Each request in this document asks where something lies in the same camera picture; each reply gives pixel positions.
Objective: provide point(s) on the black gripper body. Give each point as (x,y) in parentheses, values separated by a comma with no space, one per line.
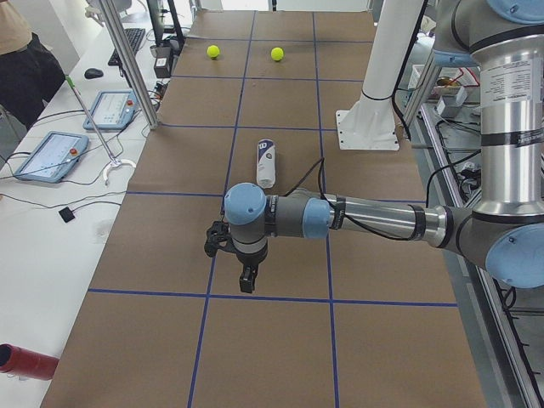
(249,261)

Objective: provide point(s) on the red cylinder bottle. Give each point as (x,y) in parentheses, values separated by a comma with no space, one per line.
(23,362)

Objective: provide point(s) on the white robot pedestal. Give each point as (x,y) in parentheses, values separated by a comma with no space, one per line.
(370,123)

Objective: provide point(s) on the yellow tennis ball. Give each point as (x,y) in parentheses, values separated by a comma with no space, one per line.
(277,54)

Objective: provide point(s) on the far blue teach pendant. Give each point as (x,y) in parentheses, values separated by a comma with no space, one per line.
(114,110)

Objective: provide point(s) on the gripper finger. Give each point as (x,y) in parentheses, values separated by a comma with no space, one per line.
(243,279)
(251,275)

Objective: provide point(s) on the blue teach pendant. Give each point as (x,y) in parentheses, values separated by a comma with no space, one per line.
(53,158)
(114,110)

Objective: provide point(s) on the yellow tennis ball table edge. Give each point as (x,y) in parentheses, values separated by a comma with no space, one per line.
(213,51)

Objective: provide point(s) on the brown paper table mat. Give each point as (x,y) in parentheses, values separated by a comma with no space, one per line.
(352,320)

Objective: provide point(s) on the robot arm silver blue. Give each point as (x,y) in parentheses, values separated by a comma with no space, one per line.
(503,233)

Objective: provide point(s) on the black computer mouse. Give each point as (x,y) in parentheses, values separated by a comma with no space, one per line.
(93,73)

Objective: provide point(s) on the aluminium frame post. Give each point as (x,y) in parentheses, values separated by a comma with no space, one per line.
(129,63)

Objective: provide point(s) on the person in dark clothes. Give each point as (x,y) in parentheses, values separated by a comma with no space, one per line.
(30,74)

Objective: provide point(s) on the small black square pad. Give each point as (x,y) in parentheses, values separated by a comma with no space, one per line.
(67,214)

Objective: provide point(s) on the black power adapter box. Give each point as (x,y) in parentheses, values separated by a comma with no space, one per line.
(163,62)

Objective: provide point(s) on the clear tennis ball can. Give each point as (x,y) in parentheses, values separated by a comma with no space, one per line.
(266,172)

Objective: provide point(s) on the reacher stick white claw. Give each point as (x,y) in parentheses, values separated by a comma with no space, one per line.
(115,162)

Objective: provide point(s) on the near blue teach pendant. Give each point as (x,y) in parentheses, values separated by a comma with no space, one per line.
(53,158)

